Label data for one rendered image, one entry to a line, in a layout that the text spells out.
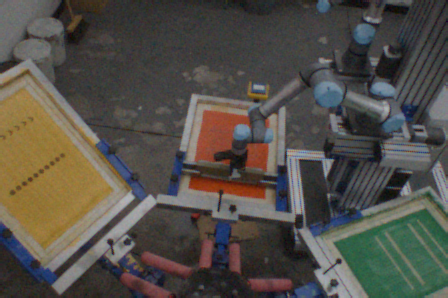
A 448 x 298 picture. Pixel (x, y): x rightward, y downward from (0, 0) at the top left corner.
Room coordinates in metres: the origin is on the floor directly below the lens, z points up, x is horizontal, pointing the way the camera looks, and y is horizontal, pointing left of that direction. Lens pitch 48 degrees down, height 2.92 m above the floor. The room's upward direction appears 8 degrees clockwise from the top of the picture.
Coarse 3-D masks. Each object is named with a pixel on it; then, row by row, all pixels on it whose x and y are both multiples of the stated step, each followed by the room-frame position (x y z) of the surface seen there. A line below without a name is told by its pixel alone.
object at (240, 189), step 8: (240, 120) 1.99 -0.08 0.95; (248, 120) 2.00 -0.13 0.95; (264, 144) 1.83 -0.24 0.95; (264, 152) 1.76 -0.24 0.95; (264, 160) 1.70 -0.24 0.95; (264, 168) 1.65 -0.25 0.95; (232, 184) 1.50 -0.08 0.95; (240, 184) 1.51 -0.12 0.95; (248, 184) 1.52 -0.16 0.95; (256, 184) 1.53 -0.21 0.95; (232, 192) 1.45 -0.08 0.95; (240, 192) 1.46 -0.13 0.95; (248, 192) 1.47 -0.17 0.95; (256, 192) 1.47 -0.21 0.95; (264, 192) 1.48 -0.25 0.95
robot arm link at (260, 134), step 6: (258, 120) 1.62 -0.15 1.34; (252, 126) 1.60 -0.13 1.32; (258, 126) 1.58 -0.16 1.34; (264, 126) 1.59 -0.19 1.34; (252, 132) 1.53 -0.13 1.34; (258, 132) 1.54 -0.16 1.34; (264, 132) 1.55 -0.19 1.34; (270, 132) 1.55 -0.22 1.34; (252, 138) 1.51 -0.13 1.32; (258, 138) 1.52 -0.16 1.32; (264, 138) 1.52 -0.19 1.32; (270, 138) 1.53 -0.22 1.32
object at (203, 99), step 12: (192, 96) 2.11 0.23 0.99; (204, 96) 2.12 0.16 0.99; (192, 108) 2.00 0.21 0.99; (240, 108) 2.09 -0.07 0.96; (192, 120) 1.90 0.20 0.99; (276, 168) 1.65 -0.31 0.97; (180, 180) 1.47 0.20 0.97; (180, 192) 1.38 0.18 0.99; (240, 204) 1.36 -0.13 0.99; (252, 204) 1.37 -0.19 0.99; (264, 204) 1.38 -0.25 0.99
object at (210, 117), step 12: (204, 120) 1.95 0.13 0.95; (216, 120) 1.97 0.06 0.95; (228, 120) 1.98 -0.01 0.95; (204, 132) 1.85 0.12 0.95; (204, 144) 1.76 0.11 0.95; (204, 156) 1.67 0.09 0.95; (192, 180) 1.49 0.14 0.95; (204, 180) 1.50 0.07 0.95; (216, 180) 1.52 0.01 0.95; (216, 192) 1.44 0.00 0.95
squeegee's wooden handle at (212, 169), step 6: (198, 162) 1.54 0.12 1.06; (198, 168) 1.52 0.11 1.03; (204, 168) 1.52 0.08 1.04; (210, 168) 1.52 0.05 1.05; (216, 168) 1.52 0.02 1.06; (222, 168) 1.52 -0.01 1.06; (228, 168) 1.52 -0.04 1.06; (234, 168) 1.53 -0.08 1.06; (210, 174) 1.51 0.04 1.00; (216, 174) 1.52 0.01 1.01; (222, 174) 1.52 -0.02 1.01; (228, 174) 1.51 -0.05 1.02; (240, 174) 1.52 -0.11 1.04; (246, 174) 1.52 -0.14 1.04; (252, 174) 1.52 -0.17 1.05; (258, 174) 1.52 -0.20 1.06; (252, 180) 1.52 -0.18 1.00; (258, 180) 1.52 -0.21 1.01
